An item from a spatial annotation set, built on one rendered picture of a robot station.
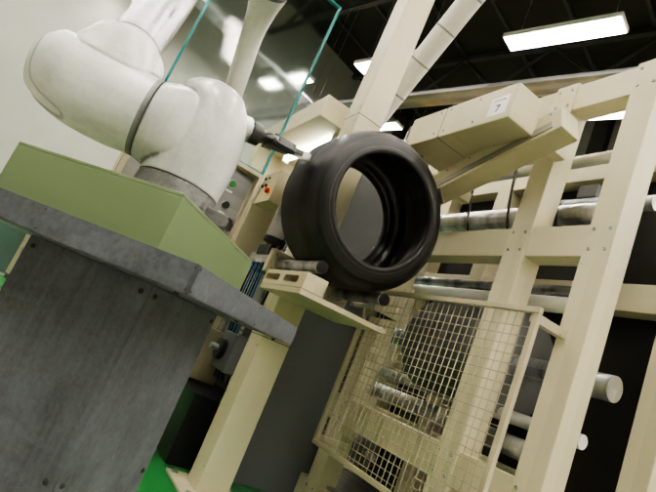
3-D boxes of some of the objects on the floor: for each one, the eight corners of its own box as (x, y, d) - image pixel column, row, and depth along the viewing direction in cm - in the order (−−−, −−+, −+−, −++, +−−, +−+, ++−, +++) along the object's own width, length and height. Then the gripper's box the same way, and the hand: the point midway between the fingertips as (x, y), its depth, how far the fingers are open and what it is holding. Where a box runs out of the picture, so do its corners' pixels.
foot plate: (165, 470, 204) (167, 464, 205) (225, 486, 216) (226, 480, 216) (181, 498, 181) (184, 491, 181) (246, 514, 192) (249, 509, 193)
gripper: (260, 116, 170) (321, 145, 181) (246, 125, 182) (305, 151, 193) (253, 138, 169) (315, 165, 180) (239, 144, 181) (299, 170, 191)
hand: (301, 154), depth 185 cm, fingers closed
